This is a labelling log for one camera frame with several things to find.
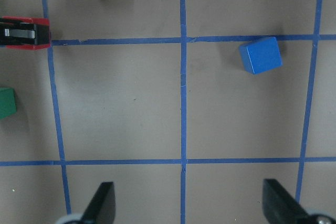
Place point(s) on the brown paper mat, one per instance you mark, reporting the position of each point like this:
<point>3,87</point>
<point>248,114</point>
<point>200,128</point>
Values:
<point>153,95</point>

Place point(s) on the red wooden block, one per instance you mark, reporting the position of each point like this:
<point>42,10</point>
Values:
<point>29,33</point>

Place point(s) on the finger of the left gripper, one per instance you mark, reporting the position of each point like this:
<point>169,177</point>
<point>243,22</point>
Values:
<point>18,33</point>

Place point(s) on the green wooden block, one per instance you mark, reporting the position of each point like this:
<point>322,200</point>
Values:
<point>7,103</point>

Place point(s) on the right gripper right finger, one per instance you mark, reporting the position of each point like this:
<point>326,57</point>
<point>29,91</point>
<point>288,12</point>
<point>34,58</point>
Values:
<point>280,207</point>

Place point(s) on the blue wooden block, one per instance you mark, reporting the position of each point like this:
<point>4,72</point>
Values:
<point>260,55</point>

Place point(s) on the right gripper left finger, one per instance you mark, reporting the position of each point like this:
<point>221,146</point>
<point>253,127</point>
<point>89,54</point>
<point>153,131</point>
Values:
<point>102,206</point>

